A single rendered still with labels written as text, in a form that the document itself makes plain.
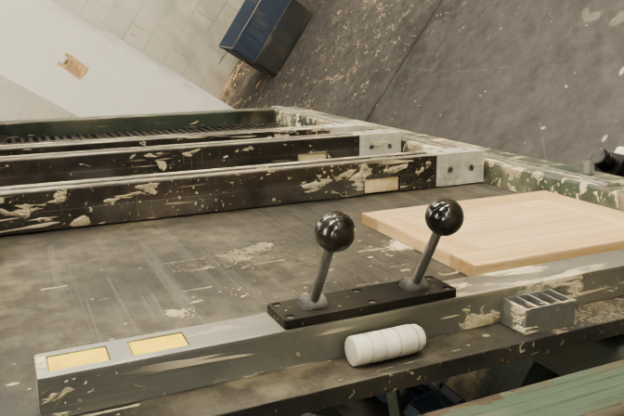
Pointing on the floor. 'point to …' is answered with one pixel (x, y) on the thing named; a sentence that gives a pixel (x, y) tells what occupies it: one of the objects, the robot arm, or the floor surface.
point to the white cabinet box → (84, 60)
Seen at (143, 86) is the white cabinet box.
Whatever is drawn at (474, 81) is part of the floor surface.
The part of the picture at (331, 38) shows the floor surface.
